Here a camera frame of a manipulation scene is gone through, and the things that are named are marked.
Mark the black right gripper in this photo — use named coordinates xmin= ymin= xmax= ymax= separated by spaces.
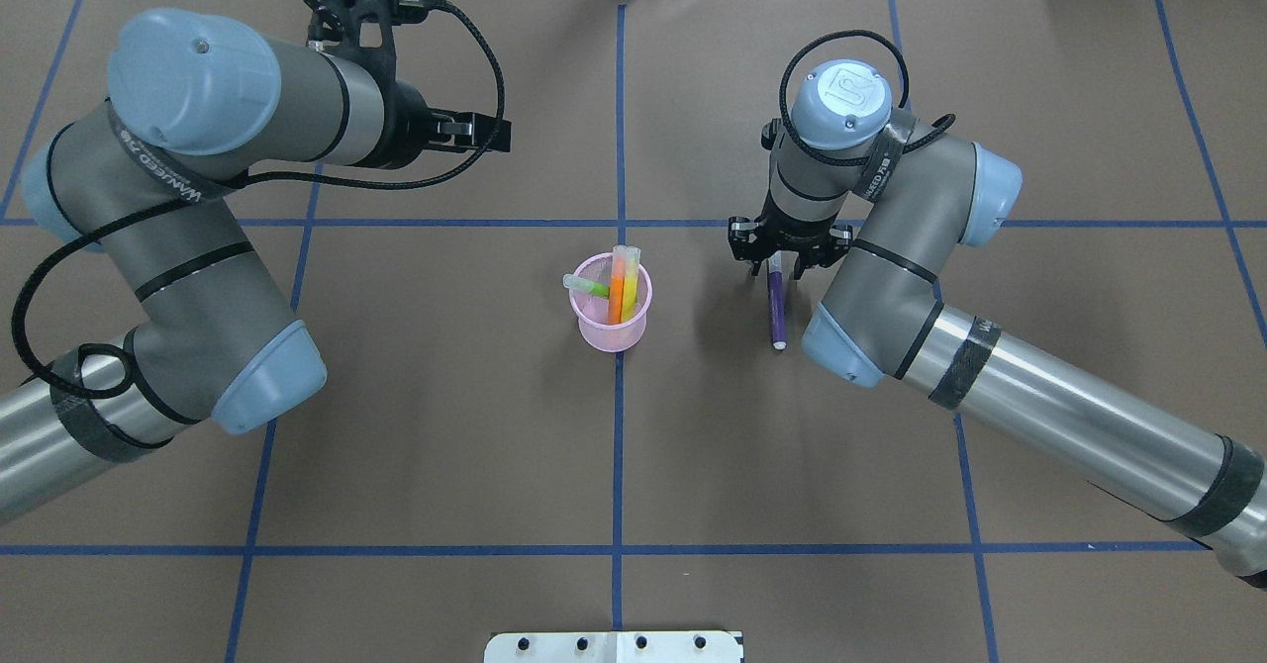
xmin=729 ymin=210 xmax=854 ymax=281

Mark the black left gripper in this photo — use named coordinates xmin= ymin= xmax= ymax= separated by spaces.
xmin=381 ymin=84 xmax=512 ymax=170

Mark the purple marker pen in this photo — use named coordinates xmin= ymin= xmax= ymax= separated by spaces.
xmin=767 ymin=251 xmax=788 ymax=352

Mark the yellow marker pen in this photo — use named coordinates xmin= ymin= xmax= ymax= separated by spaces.
xmin=620 ymin=246 xmax=641 ymax=325

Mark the orange marker pen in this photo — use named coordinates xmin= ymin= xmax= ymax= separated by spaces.
xmin=606 ymin=243 xmax=625 ymax=326

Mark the green marker pen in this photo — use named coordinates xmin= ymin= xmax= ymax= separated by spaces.
xmin=563 ymin=273 xmax=609 ymax=300

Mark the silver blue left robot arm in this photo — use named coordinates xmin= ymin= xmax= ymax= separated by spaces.
xmin=3 ymin=0 xmax=511 ymax=522

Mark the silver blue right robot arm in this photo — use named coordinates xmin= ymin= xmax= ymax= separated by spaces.
xmin=729 ymin=60 xmax=1264 ymax=588

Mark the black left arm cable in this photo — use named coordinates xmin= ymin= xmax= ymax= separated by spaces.
xmin=10 ymin=0 xmax=508 ymax=402

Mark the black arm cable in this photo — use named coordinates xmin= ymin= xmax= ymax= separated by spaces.
xmin=778 ymin=30 xmax=957 ymax=164
xmin=10 ymin=0 xmax=508 ymax=402

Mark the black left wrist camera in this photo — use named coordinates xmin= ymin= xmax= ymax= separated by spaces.
xmin=303 ymin=0 xmax=431 ymax=60

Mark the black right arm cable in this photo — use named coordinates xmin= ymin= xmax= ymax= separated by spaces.
xmin=778 ymin=30 xmax=957 ymax=164

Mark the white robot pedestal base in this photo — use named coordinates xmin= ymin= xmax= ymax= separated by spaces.
xmin=483 ymin=630 xmax=745 ymax=662

